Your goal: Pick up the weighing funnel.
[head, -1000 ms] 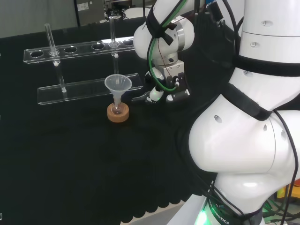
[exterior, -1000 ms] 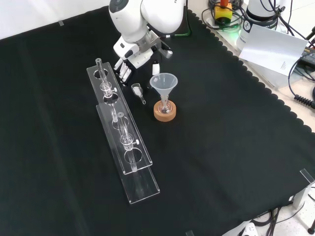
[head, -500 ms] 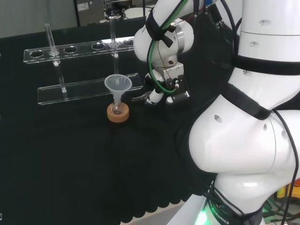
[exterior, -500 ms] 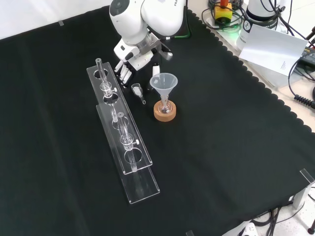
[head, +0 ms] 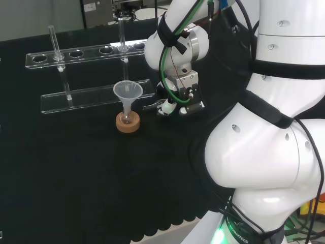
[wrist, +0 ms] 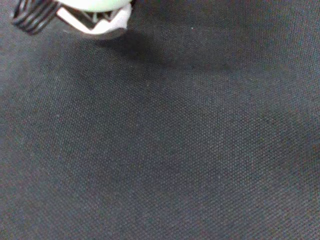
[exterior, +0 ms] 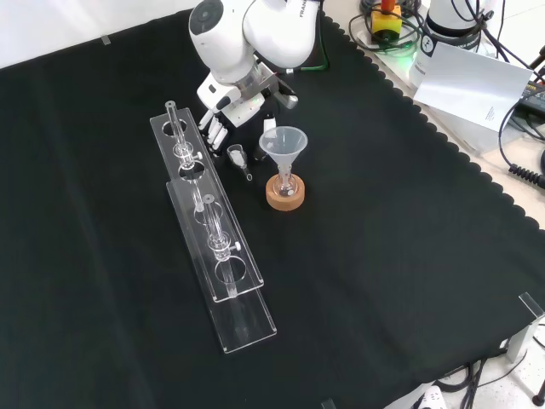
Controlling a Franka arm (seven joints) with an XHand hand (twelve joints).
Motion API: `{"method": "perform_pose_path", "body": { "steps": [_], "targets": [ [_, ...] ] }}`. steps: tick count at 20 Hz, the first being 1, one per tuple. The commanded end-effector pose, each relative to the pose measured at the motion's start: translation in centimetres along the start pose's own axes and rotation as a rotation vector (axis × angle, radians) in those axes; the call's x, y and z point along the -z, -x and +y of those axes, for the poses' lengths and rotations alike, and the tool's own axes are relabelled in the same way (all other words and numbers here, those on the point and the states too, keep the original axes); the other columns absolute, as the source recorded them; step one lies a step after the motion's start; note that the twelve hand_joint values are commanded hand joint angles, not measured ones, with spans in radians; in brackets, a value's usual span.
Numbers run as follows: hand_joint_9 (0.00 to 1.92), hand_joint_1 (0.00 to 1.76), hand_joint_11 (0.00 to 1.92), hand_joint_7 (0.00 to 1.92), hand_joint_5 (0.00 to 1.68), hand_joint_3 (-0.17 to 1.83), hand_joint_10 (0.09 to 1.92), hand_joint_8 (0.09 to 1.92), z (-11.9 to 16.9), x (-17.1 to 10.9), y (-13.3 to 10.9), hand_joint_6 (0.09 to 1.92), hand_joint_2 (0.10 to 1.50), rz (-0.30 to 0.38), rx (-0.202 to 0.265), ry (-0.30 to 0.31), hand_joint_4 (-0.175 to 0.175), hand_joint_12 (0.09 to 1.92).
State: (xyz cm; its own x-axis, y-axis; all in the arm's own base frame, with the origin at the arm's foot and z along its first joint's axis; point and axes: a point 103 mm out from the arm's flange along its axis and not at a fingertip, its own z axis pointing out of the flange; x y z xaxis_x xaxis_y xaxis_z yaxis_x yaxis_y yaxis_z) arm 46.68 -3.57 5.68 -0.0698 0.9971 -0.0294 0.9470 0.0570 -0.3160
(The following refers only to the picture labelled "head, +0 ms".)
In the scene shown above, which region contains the black cloth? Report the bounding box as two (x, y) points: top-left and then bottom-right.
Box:
(0, 17), (258, 244)

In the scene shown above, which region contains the white round object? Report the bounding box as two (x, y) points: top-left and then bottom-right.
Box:
(134, 7), (169, 19)

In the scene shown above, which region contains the round-bottom glass flask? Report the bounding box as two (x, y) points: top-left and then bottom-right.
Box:
(119, 106), (133, 125)

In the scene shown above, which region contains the grey cabinet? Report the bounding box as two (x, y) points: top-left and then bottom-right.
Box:
(83, 0), (115, 29)

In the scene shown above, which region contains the clear plastic funnel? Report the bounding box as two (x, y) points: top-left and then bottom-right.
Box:
(113, 80), (144, 115)

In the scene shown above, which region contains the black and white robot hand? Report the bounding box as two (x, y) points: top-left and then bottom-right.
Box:
(142, 71), (206, 117)

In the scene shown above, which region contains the clear funnel stand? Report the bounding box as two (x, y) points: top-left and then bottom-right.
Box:
(25, 17), (156, 115)

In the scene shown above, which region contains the cork ring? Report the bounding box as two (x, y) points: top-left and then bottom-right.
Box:
(115, 113), (141, 134)

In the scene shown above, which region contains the green cable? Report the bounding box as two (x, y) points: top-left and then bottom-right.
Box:
(159, 0), (204, 105)

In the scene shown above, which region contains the black cable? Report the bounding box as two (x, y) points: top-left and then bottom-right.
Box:
(294, 118), (325, 239)

